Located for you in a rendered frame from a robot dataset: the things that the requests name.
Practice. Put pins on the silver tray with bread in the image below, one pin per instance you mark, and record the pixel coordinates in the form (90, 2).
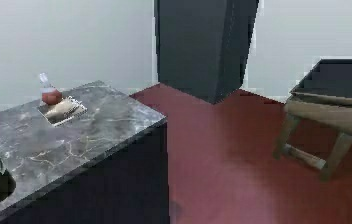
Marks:
(63, 110)

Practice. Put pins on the marble top black counter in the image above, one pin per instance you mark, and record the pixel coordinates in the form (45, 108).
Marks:
(84, 150)

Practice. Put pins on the dark grey refrigerator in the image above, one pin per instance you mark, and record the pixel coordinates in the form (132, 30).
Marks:
(197, 46)

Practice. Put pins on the clear bottle red liquid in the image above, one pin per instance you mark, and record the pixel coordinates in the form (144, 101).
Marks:
(50, 95)

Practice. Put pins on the wooden stool dark seat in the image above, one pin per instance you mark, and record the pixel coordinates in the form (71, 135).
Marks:
(330, 113)

